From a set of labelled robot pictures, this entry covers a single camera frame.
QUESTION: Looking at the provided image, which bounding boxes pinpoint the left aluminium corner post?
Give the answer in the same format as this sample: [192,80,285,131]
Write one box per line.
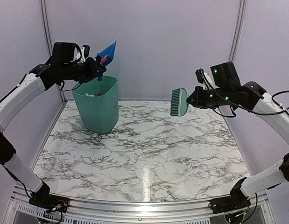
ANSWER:
[39,0,67,105]

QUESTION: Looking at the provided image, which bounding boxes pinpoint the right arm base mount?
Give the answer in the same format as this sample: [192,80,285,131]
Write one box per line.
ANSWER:
[208,177,251,214]

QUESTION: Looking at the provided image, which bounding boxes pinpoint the aluminium front frame rail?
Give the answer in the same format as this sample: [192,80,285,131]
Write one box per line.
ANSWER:
[8,196,270,224]

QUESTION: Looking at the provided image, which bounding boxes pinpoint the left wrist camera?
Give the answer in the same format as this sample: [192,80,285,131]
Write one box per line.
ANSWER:
[76,45,90,63]

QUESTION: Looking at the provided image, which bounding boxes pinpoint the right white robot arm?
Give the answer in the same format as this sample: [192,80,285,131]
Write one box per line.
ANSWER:
[186,62,289,209]

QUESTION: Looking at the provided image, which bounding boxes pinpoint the teal plastic waste bin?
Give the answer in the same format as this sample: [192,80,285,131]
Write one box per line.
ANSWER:
[72,76,119,134]

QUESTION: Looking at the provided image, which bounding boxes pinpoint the teal hand brush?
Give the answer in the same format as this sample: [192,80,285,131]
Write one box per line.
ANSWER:
[170,88,188,117]

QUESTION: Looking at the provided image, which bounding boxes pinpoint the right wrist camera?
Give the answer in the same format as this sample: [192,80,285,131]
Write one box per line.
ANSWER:
[195,69,213,90]

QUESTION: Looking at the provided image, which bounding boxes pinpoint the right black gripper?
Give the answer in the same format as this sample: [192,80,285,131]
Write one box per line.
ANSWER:
[187,85,233,109]

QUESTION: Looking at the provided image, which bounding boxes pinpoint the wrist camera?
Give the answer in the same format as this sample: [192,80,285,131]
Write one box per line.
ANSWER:
[195,69,213,90]
[76,45,90,63]

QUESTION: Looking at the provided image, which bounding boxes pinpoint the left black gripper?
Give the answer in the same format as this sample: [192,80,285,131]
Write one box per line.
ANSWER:
[61,56,106,84]

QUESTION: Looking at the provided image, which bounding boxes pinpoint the blue plastic dustpan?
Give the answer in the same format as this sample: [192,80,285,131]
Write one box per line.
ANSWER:
[95,41,117,81]

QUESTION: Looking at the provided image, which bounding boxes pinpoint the paper scraps inside bin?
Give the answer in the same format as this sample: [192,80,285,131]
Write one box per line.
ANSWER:
[85,93,102,97]

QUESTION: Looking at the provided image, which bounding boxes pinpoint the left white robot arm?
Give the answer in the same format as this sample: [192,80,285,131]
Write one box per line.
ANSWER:
[0,42,106,208]

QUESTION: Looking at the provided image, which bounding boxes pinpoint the pink paper scrap centre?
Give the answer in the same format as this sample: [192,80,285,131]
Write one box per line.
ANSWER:
[100,55,108,65]

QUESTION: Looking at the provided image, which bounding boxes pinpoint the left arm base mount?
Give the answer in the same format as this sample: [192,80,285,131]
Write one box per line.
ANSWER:
[29,182,69,213]

